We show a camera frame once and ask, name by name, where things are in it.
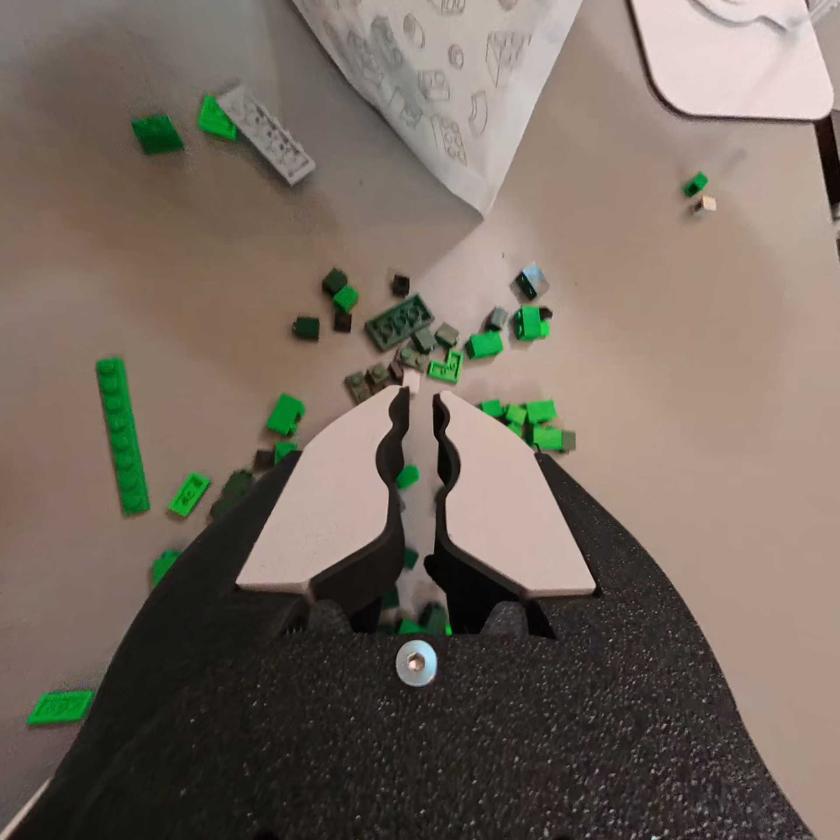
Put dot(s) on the grey desk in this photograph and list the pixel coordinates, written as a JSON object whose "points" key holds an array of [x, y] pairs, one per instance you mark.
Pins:
{"points": [[669, 407]]}

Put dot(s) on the green wedge plate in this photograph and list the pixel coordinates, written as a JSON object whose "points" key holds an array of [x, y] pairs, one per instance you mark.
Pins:
{"points": [[215, 121]]}

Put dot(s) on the green flat brick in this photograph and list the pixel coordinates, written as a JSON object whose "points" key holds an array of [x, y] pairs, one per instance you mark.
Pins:
{"points": [[157, 134]]}

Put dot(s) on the pile of small green bricks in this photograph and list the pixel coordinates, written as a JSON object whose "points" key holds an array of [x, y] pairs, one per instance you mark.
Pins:
{"points": [[484, 345]]}

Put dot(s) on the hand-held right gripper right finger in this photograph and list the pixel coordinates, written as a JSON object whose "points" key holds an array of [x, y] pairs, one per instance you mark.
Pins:
{"points": [[512, 518]]}

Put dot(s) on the white rounded tray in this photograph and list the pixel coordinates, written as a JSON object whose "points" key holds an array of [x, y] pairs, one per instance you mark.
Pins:
{"points": [[735, 72]]}

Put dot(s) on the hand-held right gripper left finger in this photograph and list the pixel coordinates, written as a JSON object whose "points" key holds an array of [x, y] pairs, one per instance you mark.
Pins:
{"points": [[328, 499]]}

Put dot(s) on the white printed paper bag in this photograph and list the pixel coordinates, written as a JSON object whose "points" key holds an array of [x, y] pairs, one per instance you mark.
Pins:
{"points": [[459, 79]]}

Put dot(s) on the dark green studded plate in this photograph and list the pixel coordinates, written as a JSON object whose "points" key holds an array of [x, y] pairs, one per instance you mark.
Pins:
{"points": [[399, 321]]}

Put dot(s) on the green rectangular plate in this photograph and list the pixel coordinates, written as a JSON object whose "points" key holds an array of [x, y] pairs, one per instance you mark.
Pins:
{"points": [[60, 707]]}

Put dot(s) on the long green plate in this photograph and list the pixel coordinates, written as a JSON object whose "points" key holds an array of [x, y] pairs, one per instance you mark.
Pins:
{"points": [[123, 439]]}

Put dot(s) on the small green two-stud plate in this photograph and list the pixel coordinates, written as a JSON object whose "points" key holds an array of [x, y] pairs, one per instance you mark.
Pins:
{"points": [[189, 495]]}

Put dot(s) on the tiny green brick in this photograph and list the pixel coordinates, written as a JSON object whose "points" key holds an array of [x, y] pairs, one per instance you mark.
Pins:
{"points": [[695, 184]]}

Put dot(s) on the grey studded plate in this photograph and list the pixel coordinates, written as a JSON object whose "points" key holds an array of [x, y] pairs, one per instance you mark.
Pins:
{"points": [[269, 138]]}

